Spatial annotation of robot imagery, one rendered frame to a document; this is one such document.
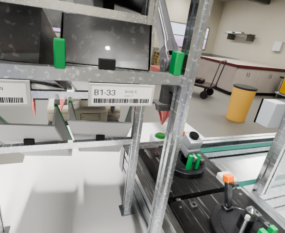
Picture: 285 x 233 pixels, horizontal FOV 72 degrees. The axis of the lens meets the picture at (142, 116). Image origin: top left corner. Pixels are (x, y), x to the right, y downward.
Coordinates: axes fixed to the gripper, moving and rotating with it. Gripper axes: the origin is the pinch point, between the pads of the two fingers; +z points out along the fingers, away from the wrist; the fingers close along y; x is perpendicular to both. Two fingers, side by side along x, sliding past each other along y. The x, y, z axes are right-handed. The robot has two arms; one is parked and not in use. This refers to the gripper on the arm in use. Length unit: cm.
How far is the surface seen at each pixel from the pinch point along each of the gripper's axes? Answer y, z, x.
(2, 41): -45, -30, -38
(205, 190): -0.8, 5.7, -33.7
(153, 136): -2.7, 6.8, 0.1
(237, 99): 268, 56, 207
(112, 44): -31, -31, -38
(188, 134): -2.7, -6.4, -22.5
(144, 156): -12.5, 5.8, -14.5
